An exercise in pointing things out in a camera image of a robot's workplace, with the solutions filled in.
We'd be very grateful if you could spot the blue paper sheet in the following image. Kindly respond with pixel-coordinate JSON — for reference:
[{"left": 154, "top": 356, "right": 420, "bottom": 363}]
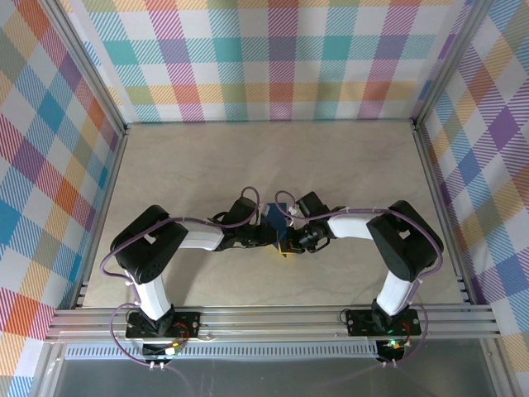
[{"left": 264, "top": 201, "right": 291, "bottom": 260}]

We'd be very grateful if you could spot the grey metal panel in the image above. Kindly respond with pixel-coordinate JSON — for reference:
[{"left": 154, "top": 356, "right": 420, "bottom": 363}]
[{"left": 36, "top": 342, "right": 509, "bottom": 397}]

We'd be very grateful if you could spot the black controller board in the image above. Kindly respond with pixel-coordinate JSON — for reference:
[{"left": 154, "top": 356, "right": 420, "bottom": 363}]
[
  {"left": 141, "top": 339, "right": 183, "bottom": 360},
  {"left": 376, "top": 337, "right": 410, "bottom": 361}
]

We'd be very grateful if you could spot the aluminium frame cross rail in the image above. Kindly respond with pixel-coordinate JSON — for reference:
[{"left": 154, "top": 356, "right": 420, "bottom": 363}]
[{"left": 45, "top": 304, "right": 503, "bottom": 342}]

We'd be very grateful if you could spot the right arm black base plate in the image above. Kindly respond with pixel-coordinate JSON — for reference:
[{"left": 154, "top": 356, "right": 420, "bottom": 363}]
[{"left": 345, "top": 308, "right": 422, "bottom": 337}]

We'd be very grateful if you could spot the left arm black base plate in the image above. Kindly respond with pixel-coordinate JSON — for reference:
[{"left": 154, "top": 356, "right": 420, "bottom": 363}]
[{"left": 125, "top": 310, "right": 203, "bottom": 338}]

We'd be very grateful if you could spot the grey slotted cable duct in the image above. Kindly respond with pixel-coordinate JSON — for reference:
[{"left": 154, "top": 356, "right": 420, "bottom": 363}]
[{"left": 64, "top": 342, "right": 381, "bottom": 361}]

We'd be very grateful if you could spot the aluminium frame side rail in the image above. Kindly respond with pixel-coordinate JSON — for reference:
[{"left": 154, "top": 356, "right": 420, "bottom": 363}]
[
  {"left": 68, "top": 126, "right": 131, "bottom": 309},
  {"left": 411, "top": 119, "right": 476, "bottom": 305}
]

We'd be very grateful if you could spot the aluminium frame corner post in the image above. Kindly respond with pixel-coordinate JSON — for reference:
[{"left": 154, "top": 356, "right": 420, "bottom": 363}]
[
  {"left": 39, "top": 0, "right": 129, "bottom": 137},
  {"left": 412, "top": 0, "right": 497, "bottom": 129}
]

